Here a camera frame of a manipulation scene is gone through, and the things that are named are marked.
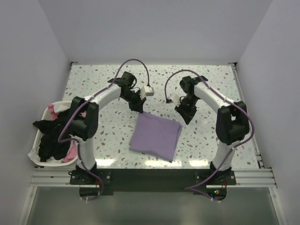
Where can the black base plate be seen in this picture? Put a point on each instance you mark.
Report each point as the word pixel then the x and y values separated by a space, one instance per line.
pixel 109 181

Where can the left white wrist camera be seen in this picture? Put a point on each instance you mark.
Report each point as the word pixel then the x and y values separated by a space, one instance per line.
pixel 147 91

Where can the aluminium rail frame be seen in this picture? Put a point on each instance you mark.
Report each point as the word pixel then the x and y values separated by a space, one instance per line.
pixel 251 198

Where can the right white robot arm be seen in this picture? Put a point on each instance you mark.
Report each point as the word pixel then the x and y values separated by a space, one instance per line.
pixel 232 124

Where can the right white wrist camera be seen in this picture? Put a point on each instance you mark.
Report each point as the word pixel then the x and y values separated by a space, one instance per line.
pixel 174 98

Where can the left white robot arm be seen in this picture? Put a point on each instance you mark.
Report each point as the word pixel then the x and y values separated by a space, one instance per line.
pixel 84 113

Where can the purple t shirt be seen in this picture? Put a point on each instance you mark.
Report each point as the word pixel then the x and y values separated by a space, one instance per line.
pixel 155 136

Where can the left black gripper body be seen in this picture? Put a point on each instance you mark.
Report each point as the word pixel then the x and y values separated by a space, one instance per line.
pixel 133 99

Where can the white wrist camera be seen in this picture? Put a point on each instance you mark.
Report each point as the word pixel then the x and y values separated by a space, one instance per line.
pixel 174 98
pixel 147 91

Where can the black garment in basket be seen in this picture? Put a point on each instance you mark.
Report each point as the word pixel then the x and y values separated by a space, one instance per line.
pixel 51 130

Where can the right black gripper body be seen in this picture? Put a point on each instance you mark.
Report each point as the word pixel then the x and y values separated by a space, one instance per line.
pixel 187 106

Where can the pink garment in basket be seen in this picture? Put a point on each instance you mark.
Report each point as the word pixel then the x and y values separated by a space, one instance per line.
pixel 55 110

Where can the white laundry basket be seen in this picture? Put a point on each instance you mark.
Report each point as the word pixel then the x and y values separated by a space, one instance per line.
pixel 42 140

